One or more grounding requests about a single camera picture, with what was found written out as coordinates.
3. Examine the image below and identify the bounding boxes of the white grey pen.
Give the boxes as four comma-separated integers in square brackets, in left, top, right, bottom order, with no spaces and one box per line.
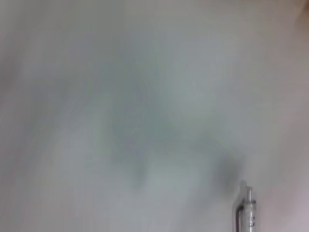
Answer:
[232,180,258,232]

